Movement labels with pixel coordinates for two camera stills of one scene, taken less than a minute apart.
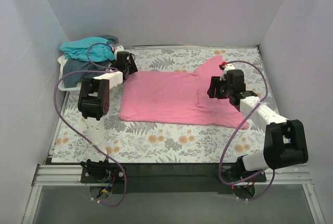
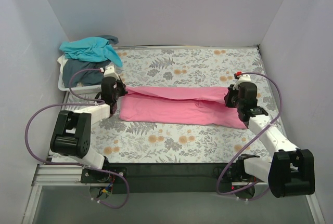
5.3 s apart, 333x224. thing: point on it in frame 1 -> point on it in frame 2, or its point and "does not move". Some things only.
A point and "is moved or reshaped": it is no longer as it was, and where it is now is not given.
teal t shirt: [93, 49] does not move
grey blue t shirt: [73, 79] does not move
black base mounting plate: [169, 178] does not move
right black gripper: [215, 88] -> [229, 99]
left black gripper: [131, 65] -> [120, 89]
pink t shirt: [168, 98] is moved or reshaped
